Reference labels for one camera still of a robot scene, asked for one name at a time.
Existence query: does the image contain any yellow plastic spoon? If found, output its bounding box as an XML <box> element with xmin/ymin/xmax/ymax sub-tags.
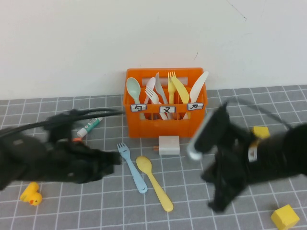
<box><xmin>136</xmin><ymin>156</ymin><xmax>174</xmax><ymax>212</ymax></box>

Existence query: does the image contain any paper label reading spoon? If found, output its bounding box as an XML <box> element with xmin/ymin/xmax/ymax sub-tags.
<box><xmin>130</xmin><ymin>103</ymin><xmax>147</xmax><ymax>113</ymax></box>

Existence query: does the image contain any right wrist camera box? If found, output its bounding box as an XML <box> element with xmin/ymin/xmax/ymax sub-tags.
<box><xmin>187</xmin><ymin>111</ymin><xmax>214</xmax><ymax>161</ymax></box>

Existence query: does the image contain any orange plastic cutlery holder crate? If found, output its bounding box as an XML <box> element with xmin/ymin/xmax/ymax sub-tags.
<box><xmin>122</xmin><ymin>67</ymin><xmax>209</xmax><ymax>138</ymax></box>

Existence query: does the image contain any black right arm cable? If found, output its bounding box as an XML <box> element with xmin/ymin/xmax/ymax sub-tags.
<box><xmin>225</xmin><ymin>98</ymin><xmax>292</xmax><ymax>131</ymax></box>

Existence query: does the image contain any paper label reading fork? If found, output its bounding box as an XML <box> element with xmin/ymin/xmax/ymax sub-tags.
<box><xmin>160</xmin><ymin>105</ymin><xmax>177</xmax><ymax>114</ymax></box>

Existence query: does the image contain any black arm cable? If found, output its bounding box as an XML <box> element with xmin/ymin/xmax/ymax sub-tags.
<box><xmin>0</xmin><ymin>107</ymin><xmax>124</xmax><ymax>138</ymax></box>
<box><xmin>225</xmin><ymin>98</ymin><xmax>292</xmax><ymax>131</ymax></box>

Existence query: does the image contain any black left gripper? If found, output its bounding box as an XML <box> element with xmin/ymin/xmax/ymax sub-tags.
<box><xmin>47</xmin><ymin>141</ymin><xmax>122</xmax><ymax>184</ymax></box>

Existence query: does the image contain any grey plastic fork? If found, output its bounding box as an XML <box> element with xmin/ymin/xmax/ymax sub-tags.
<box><xmin>154</xmin><ymin>72</ymin><xmax>168</xmax><ymax>104</ymax></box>

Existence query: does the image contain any yellow rubber duck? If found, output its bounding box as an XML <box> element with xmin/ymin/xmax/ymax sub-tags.
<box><xmin>20</xmin><ymin>181</ymin><xmax>43</xmax><ymax>207</ymax></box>

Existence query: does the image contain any pale pink plastic spoon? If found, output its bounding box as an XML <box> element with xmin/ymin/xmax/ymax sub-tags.
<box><xmin>146</xmin><ymin>77</ymin><xmax>156</xmax><ymax>96</ymax></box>

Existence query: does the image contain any yellow plastic knife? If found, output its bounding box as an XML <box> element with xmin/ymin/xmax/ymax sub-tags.
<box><xmin>170</xmin><ymin>77</ymin><xmax>190</xmax><ymax>104</ymax></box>

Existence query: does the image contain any light blue plastic fork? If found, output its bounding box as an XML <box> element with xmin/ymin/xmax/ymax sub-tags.
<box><xmin>117</xmin><ymin>142</ymin><xmax>147</xmax><ymax>194</ymax></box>

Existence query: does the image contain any white charger plug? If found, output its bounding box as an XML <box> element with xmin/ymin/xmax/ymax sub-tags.
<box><xmin>153</xmin><ymin>135</ymin><xmax>181</xmax><ymax>155</ymax></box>

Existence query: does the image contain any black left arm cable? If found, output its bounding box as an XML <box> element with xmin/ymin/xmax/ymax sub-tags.
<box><xmin>0</xmin><ymin>107</ymin><xmax>124</xmax><ymax>138</ymax></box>

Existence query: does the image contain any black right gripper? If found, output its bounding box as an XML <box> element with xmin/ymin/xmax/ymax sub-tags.
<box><xmin>201</xmin><ymin>103</ymin><xmax>250</xmax><ymax>213</ymax></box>

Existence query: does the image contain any white plastic fork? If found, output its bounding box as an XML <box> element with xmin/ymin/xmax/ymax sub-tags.
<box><xmin>144</xmin><ymin>86</ymin><xmax>168</xmax><ymax>120</ymax></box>

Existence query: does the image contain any green and white glue stick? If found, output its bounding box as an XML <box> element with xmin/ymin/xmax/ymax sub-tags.
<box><xmin>77</xmin><ymin>117</ymin><xmax>104</xmax><ymax>138</ymax></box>

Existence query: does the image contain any mint green plastic spoon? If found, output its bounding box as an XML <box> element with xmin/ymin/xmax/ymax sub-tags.
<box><xmin>126</xmin><ymin>77</ymin><xmax>142</xmax><ymax>105</ymax></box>

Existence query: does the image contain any yellow plastic fork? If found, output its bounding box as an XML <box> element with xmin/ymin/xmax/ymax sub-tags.
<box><xmin>167</xmin><ymin>71</ymin><xmax>177</xmax><ymax>104</ymax></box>

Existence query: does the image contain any yellow cube block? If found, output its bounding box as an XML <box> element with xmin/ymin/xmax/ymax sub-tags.
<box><xmin>271</xmin><ymin>204</ymin><xmax>300</xmax><ymax>230</ymax></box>
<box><xmin>253</xmin><ymin>126</ymin><xmax>270</xmax><ymax>139</ymax></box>

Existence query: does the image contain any cream white plastic knife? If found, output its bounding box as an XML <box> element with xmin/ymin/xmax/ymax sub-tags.
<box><xmin>189</xmin><ymin>71</ymin><xmax>209</xmax><ymax>104</ymax></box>

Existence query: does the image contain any paper label reading knife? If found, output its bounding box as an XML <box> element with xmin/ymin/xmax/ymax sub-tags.
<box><xmin>187</xmin><ymin>102</ymin><xmax>204</xmax><ymax>111</ymax></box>

